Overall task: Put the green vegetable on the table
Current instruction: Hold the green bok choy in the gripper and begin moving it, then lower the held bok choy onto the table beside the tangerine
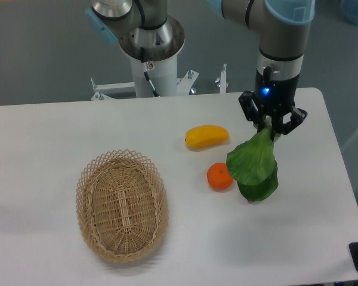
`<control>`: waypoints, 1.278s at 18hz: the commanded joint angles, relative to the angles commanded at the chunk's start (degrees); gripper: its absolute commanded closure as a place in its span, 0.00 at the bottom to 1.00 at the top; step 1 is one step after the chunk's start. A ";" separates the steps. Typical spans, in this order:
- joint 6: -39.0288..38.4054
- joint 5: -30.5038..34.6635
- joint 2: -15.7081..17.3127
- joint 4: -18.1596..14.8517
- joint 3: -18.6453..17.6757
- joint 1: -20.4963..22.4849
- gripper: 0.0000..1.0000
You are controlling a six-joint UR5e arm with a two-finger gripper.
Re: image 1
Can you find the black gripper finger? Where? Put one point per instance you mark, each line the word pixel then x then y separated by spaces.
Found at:
pixel 252 113
pixel 297 116

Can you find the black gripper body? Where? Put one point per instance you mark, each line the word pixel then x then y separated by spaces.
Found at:
pixel 275 95

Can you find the green leafy vegetable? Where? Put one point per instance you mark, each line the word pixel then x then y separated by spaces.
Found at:
pixel 253 166

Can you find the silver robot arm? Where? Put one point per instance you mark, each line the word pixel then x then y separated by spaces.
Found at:
pixel 152 39

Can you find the yellow mango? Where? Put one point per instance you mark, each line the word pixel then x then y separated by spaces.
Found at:
pixel 206 135

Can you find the orange tangerine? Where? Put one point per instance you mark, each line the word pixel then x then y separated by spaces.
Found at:
pixel 218 177

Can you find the woven wicker basket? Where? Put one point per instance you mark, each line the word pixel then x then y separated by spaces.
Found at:
pixel 122 206

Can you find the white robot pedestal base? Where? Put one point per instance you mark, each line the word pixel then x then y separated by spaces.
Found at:
pixel 150 79

